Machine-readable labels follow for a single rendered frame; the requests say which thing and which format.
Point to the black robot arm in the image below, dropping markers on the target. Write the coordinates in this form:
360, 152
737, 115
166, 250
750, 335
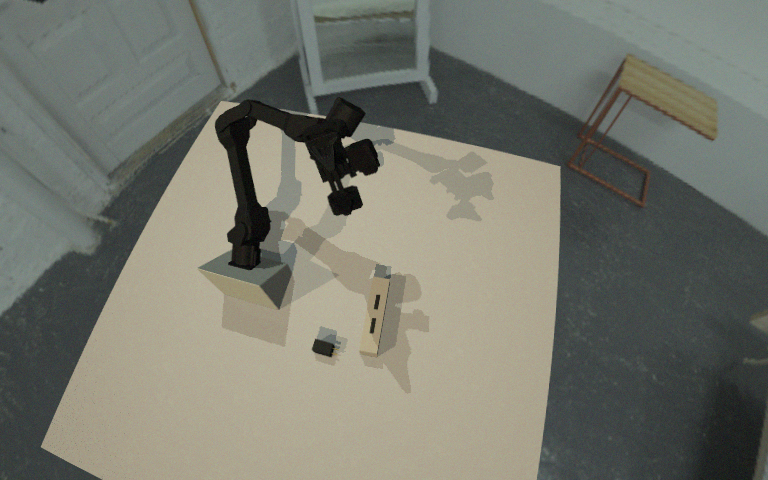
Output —
252, 222

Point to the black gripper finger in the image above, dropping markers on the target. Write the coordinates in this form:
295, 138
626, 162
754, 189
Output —
325, 156
344, 204

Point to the black two-prong plug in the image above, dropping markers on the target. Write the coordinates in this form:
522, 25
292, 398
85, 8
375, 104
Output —
323, 347

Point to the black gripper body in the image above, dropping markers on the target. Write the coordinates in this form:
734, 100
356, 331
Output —
342, 167

